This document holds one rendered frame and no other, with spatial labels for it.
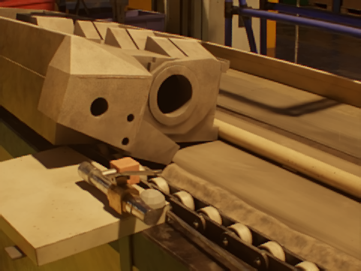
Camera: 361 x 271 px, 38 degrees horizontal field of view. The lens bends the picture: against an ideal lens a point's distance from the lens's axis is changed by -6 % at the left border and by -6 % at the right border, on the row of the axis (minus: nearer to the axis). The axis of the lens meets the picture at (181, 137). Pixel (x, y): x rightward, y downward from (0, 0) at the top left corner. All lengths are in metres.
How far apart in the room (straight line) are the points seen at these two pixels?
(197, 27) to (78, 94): 2.36
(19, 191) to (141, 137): 0.26
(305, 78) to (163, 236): 0.95
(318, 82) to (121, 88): 0.79
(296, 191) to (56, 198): 0.40
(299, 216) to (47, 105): 0.44
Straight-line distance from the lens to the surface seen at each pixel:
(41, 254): 0.70
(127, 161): 0.85
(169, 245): 0.74
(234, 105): 1.43
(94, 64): 0.90
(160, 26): 2.11
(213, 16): 3.27
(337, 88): 1.54
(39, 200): 0.81
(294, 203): 0.92
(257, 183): 0.98
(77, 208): 0.78
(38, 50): 1.06
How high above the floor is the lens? 1.15
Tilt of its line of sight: 19 degrees down
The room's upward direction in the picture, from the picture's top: 1 degrees clockwise
